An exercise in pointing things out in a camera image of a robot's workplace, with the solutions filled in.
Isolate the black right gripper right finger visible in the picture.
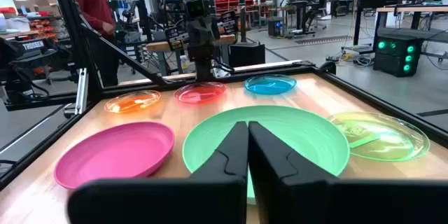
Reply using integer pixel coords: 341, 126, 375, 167
247, 121, 448, 224

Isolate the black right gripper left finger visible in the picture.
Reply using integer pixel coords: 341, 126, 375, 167
67, 121, 249, 224

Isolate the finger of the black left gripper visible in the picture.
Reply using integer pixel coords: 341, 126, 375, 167
204, 16, 221, 46
188, 17, 206, 46

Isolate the red translucent plastic plate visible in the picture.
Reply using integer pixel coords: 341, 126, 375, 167
174, 81, 228, 105

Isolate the orange translucent plastic plate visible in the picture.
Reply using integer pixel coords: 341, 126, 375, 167
104, 90, 162, 115

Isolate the blue translucent plastic plate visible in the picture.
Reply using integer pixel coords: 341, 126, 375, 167
244, 73, 298, 96

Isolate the yellow-green translucent plastic plate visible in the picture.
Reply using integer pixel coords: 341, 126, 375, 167
327, 111, 431, 162

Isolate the pink opaque plastic plate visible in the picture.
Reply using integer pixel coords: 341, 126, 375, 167
53, 121, 176, 190

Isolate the wooden workbench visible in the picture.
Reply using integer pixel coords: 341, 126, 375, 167
146, 34, 239, 75

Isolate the shelf with red bins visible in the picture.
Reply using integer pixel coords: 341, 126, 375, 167
212, 0, 271, 18

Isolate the black equipment case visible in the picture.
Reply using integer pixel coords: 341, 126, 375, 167
228, 41, 266, 69

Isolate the large green plastic plate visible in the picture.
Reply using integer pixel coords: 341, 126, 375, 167
181, 104, 351, 206

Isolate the person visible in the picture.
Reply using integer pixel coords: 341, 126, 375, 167
69, 0, 122, 88

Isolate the shelf with orange bins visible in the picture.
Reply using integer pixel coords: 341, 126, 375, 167
27, 16, 68, 41

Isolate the black computer with green lights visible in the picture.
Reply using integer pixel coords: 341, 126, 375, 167
372, 34, 425, 78

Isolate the black standing desk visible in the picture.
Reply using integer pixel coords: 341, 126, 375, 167
352, 0, 448, 62

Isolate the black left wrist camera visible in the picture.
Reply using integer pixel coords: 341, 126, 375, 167
181, 0, 211, 20

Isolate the black aluminium table frame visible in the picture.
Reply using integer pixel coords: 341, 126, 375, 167
0, 0, 448, 190

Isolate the silver aluminium bracket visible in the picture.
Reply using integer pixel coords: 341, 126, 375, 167
74, 67, 89, 116

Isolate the bundle of floor cables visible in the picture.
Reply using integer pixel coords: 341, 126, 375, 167
325, 49, 376, 69

